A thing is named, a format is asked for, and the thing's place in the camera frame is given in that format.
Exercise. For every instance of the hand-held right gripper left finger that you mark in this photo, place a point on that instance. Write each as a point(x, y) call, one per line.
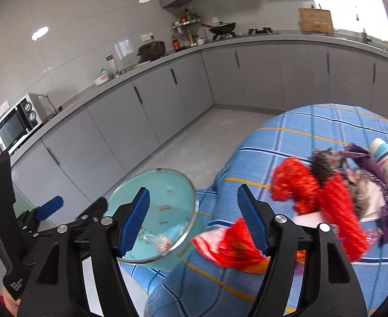
point(136, 224)

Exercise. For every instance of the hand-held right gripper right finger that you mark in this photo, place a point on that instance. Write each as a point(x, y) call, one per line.
point(251, 221)

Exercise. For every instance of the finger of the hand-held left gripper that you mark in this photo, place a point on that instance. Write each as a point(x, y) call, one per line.
point(50, 206)

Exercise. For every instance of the red orange snack wrapper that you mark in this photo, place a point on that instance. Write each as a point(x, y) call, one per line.
point(233, 247)

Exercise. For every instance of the light blue bin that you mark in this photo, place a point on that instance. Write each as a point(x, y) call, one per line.
point(167, 201)

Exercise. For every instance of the purple foil wrapper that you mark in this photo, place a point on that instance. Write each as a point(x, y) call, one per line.
point(385, 224)

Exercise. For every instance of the white striped paper cup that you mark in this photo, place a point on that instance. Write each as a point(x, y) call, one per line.
point(387, 161)

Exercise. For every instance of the white label card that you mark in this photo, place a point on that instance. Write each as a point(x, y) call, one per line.
point(308, 221)

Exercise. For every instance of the white microwave oven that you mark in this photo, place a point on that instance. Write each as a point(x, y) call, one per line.
point(15, 125)

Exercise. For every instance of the grey ribbed knitted cloth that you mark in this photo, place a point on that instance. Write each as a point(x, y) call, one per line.
point(342, 218)

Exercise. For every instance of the grey kitchen cabinets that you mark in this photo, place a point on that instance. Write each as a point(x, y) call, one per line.
point(114, 122)

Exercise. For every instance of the patterned crumpled cloth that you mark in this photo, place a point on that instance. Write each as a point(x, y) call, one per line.
point(354, 185)

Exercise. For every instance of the blue plaid tablecloth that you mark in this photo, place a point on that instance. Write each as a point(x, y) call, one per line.
point(313, 128)

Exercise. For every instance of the white crumpled tissue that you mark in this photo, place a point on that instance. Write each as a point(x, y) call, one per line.
point(374, 201)

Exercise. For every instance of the white bowl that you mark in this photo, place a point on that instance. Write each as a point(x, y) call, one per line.
point(102, 81)

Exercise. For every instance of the green lidded jar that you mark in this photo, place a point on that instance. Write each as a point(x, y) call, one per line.
point(104, 72)

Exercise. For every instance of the glass blender jar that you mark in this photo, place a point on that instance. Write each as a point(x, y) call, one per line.
point(111, 66)

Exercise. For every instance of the dark rice cooker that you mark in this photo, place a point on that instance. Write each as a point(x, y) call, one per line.
point(151, 51)

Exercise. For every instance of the brown sauce bottle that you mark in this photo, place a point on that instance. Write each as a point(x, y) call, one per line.
point(176, 43)

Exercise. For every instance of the small white jar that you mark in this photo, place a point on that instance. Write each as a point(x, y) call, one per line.
point(199, 41)

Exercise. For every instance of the gas stove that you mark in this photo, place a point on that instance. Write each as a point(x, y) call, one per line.
point(260, 31)

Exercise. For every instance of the black wok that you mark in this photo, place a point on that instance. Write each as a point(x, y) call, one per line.
point(223, 27)

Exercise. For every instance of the metal spice rack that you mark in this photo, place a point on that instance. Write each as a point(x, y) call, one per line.
point(185, 23)

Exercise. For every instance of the wooden cutting board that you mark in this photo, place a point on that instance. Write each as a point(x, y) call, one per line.
point(315, 20)

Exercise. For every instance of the metal faucet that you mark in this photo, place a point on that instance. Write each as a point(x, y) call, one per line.
point(364, 34)

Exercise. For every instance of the white wall switch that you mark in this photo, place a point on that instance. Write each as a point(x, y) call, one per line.
point(3, 109)

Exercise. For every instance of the white wall socket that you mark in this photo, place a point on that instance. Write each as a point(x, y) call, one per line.
point(146, 36)

